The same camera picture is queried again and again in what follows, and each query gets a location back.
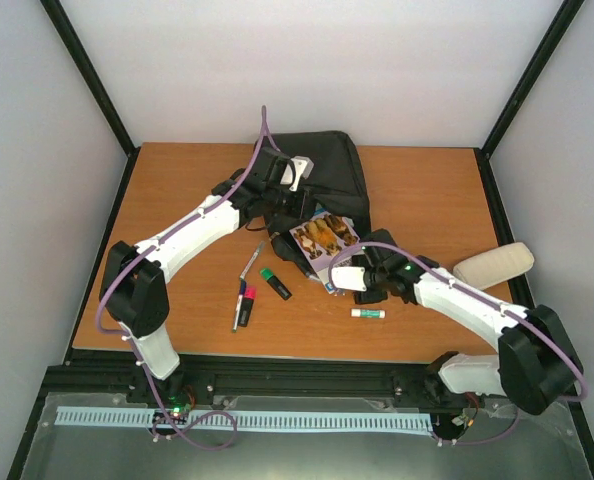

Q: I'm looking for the light blue cable duct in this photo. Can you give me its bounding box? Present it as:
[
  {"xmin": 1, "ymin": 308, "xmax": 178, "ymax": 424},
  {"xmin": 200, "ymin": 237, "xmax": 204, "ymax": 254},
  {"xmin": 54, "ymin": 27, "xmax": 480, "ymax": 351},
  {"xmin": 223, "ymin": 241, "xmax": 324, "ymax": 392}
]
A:
[{"xmin": 54, "ymin": 406, "xmax": 433, "ymax": 435}]

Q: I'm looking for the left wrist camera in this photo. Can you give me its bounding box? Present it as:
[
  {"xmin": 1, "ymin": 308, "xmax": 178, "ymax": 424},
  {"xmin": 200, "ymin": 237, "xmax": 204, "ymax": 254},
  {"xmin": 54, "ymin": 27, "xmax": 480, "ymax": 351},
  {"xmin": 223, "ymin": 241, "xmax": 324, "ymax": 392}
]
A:
[{"xmin": 251, "ymin": 147, "xmax": 314, "ymax": 192}]

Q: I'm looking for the black aluminium frame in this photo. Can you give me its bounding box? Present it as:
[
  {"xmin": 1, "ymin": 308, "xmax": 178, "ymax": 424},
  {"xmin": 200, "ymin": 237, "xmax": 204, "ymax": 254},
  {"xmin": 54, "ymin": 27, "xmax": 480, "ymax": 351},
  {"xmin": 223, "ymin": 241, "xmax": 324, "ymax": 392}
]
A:
[{"xmin": 8, "ymin": 0, "xmax": 584, "ymax": 479}]

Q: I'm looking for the silver pen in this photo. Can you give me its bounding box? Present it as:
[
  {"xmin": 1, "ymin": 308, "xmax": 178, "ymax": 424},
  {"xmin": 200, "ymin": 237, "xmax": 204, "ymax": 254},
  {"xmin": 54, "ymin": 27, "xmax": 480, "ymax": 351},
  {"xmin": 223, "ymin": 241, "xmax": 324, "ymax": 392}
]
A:
[{"xmin": 239, "ymin": 241, "xmax": 265, "ymax": 280}]

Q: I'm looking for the black student bag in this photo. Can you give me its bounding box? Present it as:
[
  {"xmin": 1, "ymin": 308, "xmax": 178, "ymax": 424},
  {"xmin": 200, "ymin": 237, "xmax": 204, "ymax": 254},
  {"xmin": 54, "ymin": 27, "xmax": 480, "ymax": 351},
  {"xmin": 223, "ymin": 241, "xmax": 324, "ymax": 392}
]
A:
[{"xmin": 262, "ymin": 131, "xmax": 371, "ymax": 292}]

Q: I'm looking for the white glue stick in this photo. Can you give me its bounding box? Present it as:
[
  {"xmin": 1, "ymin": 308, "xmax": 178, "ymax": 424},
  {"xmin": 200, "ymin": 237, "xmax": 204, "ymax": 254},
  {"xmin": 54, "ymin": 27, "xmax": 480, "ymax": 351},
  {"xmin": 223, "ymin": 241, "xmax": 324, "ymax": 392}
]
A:
[{"xmin": 351, "ymin": 308, "xmax": 386, "ymax": 319}]

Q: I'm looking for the pink highlighter marker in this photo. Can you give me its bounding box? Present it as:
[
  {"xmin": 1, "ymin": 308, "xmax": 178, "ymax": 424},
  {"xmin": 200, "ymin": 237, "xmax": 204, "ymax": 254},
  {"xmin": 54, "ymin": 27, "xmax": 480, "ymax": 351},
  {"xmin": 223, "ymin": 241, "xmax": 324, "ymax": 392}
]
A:
[{"xmin": 237, "ymin": 286, "xmax": 257, "ymax": 328}]

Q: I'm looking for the green highlighter marker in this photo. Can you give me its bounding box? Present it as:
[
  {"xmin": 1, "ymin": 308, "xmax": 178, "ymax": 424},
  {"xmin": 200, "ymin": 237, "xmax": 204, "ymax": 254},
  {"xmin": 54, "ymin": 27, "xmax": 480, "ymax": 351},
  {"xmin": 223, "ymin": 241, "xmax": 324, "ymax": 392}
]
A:
[{"xmin": 260, "ymin": 268, "xmax": 292, "ymax": 300}]

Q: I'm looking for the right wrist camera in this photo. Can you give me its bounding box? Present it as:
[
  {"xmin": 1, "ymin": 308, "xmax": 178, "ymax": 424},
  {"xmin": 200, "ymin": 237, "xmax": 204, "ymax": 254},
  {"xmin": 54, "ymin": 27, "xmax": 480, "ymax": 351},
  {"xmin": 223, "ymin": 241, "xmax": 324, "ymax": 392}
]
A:
[{"xmin": 330, "ymin": 266, "xmax": 367, "ymax": 292}]

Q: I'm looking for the cream pencil case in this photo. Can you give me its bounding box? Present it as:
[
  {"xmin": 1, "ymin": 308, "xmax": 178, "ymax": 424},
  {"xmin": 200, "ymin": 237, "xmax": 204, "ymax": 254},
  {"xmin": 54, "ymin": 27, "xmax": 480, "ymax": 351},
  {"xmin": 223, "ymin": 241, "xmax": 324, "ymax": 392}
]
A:
[{"xmin": 452, "ymin": 242, "xmax": 535, "ymax": 290}]

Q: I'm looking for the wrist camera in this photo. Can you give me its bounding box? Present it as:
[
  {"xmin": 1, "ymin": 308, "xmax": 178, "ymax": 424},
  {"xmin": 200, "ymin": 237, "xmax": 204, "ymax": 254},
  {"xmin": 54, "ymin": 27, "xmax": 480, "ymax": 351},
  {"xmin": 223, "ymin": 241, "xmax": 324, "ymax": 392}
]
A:
[
  {"xmin": 251, "ymin": 147, "xmax": 314, "ymax": 192},
  {"xmin": 330, "ymin": 266, "xmax": 367, "ymax": 292}
]

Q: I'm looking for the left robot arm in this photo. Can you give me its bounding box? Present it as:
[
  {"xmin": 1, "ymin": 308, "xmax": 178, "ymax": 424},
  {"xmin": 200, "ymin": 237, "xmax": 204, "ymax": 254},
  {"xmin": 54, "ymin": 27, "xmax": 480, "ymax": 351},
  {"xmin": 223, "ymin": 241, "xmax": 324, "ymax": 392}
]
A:
[{"xmin": 95, "ymin": 186, "xmax": 316, "ymax": 403}]

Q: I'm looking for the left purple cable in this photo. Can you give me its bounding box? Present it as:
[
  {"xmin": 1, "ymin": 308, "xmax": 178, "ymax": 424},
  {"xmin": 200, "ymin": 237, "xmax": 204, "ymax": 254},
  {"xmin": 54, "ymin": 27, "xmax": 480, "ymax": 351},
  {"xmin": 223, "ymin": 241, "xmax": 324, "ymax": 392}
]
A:
[{"xmin": 95, "ymin": 105, "xmax": 283, "ymax": 451}]

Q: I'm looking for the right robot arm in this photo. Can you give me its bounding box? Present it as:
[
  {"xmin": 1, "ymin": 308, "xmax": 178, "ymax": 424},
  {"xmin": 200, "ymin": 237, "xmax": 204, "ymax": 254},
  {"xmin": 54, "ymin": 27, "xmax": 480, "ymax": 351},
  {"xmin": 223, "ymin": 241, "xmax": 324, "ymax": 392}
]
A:
[{"xmin": 333, "ymin": 242, "xmax": 589, "ymax": 415}]

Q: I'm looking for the dog picture book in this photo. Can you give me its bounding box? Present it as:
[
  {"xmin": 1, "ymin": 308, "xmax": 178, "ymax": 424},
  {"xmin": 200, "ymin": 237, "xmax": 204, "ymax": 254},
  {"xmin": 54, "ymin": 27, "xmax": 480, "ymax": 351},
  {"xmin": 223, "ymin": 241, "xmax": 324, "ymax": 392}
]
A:
[{"xmin": 289, "ymin": 208, "xmax": 360, "ymax": 294}]

